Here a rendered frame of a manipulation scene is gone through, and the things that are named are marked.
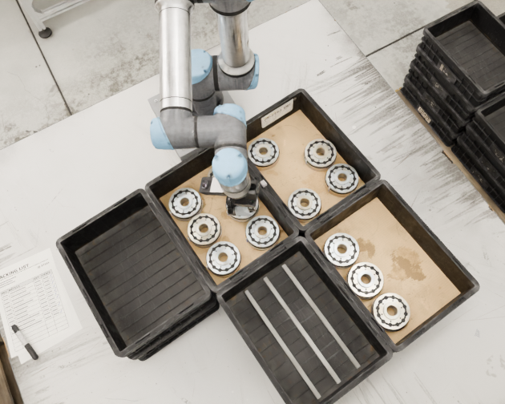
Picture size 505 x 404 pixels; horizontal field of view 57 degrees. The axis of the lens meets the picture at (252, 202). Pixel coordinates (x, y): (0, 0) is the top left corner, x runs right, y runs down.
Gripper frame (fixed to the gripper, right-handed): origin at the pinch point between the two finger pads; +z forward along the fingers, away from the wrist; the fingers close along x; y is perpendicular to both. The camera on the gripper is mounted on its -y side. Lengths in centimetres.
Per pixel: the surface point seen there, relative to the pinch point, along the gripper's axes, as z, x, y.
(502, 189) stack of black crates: 73, 43, 102
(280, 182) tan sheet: 13.1, 12.3, 10.5
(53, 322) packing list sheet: 19, -44, -54
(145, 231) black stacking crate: 10.3, -11.2, -28.3
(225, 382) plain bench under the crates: 18, -51, 5
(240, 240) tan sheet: 10.4, -9.0, 1.8
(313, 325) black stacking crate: 8.1, -29.6, 27.1
